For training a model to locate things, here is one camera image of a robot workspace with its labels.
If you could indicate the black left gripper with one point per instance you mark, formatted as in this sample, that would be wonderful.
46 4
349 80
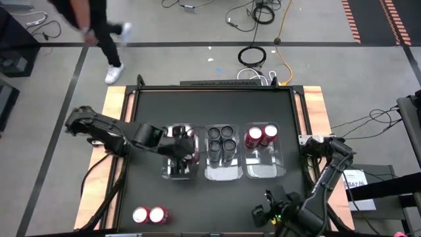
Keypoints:
177 149

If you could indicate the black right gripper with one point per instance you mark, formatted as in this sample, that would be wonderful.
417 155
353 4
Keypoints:
283 224

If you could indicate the clear plastic bin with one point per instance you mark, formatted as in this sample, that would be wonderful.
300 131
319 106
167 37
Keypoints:
167 171
263 164
223 171

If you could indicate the silver Celsius can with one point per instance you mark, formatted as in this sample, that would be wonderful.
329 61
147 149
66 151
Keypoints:
215 149
227 131
213 133
229 148

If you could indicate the red Fanta strawberry can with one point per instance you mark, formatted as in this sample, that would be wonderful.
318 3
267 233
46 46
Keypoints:
158 215
268 136
140 215
252 140

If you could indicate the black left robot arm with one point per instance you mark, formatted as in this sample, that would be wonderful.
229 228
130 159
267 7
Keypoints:
105 128

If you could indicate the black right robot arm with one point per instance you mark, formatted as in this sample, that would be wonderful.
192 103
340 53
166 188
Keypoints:
324 184

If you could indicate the black table mat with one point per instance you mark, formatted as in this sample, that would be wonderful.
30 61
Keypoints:
213 204

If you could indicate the black ribbed bar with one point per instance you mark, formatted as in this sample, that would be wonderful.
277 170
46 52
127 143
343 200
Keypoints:
220 83

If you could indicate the white paper label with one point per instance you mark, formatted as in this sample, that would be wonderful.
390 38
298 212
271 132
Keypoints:
361 206

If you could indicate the person's white shoe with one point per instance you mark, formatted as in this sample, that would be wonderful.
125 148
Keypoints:
126 29
113 74

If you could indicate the black beam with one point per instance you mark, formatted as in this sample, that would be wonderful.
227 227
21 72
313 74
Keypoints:
388 186

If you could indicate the pink object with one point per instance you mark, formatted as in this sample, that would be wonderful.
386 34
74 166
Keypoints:
400 234

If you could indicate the person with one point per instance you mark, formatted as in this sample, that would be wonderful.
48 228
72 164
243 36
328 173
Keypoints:
102 33

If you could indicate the person's hand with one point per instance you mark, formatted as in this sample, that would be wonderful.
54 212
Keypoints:
89 39

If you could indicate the grey desk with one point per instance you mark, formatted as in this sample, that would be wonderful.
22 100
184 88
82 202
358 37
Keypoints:
409 131

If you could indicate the dark flat panel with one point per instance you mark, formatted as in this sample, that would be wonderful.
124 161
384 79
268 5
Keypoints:
6 102

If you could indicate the black cabinet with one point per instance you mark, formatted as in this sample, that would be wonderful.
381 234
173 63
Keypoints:
16 42

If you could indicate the black orange-striped floor mat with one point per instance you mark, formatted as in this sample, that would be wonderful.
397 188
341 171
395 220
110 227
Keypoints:
371 16

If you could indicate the grey box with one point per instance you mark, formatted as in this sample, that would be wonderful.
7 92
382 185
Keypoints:
16 3

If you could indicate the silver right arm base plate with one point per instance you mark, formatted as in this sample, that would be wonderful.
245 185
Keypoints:
307 138

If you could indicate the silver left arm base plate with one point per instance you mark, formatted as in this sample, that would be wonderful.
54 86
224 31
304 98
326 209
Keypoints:
93 142

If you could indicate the black metal table frame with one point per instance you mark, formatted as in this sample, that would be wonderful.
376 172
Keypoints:
297 90

